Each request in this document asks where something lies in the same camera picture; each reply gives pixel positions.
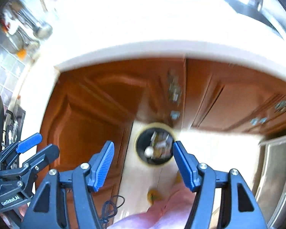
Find stainless steel double sink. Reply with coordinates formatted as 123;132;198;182
219;0;286;46

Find pink trousers legs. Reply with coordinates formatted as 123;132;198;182
109;182;196;228

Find right yellow slipper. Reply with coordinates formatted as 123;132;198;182
174;171;183;184

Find yellow toothpaste carton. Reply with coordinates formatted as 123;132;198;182
150;131;174;159

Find wooden cabinet door left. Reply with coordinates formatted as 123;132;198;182
38;58;186;210

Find ornate brass cabinet handle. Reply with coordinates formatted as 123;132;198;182
167;70;182;105

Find black cable on floor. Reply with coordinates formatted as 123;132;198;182
98;194;126;223

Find blue child lock knob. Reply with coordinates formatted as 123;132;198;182
170;111;180;120

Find steel appliance door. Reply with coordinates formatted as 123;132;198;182
255;135;286;228

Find wooden cabinet door right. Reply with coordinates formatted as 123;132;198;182
182;59;286;135

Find round trash bin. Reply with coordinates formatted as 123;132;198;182
135;123;177;167

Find wooden cabinet door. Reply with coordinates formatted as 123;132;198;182
182;59;286;135
38;58;186;210

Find small white plastic bottle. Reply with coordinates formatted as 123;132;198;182
144;146;154;158

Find hanging steel ladle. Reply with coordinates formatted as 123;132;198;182
15;7;52;40

